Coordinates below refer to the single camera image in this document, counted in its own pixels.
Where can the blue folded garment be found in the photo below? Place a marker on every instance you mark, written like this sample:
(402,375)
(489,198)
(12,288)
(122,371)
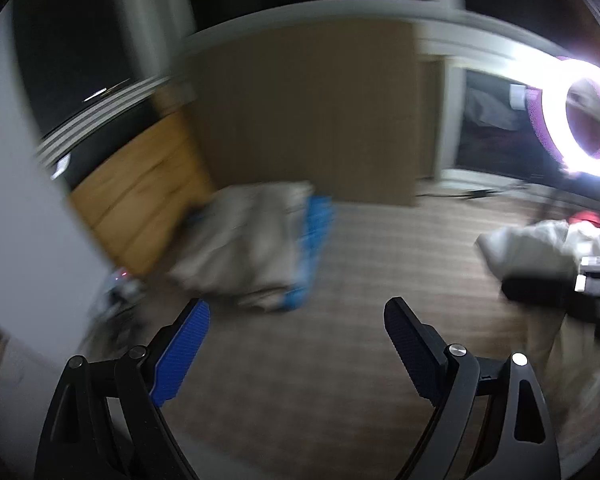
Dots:
(316,226)

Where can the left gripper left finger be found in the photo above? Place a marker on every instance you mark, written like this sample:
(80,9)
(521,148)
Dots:
(173,350)

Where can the white garment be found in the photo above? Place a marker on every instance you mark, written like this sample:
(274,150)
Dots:
(562,350)

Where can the beige folded garment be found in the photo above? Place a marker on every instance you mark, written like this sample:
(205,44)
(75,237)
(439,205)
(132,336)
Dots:
(248,245)

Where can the ring light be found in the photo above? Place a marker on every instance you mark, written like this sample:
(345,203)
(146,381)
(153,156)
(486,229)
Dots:
(565,112)

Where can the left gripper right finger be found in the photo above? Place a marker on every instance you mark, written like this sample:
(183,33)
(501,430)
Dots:
(420,349)

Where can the wooden headboard panel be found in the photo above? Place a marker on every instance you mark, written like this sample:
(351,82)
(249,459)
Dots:
(134,202)

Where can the brown cardboard box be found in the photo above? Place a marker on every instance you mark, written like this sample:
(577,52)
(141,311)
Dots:
(333,103)

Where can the plaid bed blanket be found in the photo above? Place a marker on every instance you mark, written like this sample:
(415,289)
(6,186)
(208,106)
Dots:
(319,392)

